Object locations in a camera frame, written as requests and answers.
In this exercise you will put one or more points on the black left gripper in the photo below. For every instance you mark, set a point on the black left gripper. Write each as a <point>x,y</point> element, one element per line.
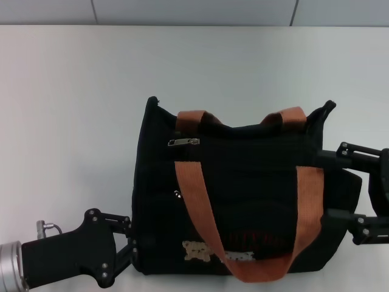
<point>70,255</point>

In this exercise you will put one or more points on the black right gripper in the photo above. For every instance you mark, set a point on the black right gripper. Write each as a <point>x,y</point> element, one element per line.
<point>381,185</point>

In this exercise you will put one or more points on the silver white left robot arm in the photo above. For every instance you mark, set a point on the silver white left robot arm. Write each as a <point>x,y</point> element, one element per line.
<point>10,264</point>

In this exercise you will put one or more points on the small silver pocket zipper pull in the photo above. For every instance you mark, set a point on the small silver pocket zipper pull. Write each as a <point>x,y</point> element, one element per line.
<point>178,194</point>

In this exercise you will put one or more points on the silver main zipper pull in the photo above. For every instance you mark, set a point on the silver main zipper pull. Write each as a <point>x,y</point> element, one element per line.
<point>183,142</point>

